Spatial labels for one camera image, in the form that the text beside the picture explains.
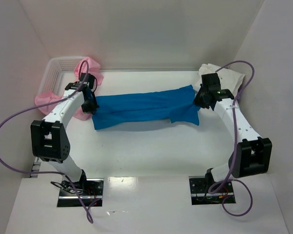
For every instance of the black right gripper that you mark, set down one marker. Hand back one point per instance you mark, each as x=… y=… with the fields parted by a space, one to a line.
x=200 y=100

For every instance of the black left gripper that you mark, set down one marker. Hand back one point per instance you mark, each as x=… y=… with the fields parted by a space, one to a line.
x=89 y=106

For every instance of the blue t shirt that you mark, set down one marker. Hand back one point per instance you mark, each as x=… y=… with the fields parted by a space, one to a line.
x=176 y=105

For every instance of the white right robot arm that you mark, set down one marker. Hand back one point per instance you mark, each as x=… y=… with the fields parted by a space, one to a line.
x=252 y=153

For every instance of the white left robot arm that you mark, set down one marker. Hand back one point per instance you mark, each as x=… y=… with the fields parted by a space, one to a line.
x=50 y=142

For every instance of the white folded t shirt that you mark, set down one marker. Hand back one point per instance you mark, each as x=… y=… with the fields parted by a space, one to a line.
x=229 y=79

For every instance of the pink t shirt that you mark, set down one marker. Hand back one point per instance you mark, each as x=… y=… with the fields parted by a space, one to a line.
x=94 y=69

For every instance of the white plastic basket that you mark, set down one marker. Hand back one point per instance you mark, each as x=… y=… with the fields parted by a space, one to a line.
x=59 y=72

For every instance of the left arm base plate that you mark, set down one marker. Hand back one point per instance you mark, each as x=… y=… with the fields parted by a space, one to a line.
x=93 y=193

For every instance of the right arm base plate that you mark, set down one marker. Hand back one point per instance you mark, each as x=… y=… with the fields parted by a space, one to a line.
x=200 y=196

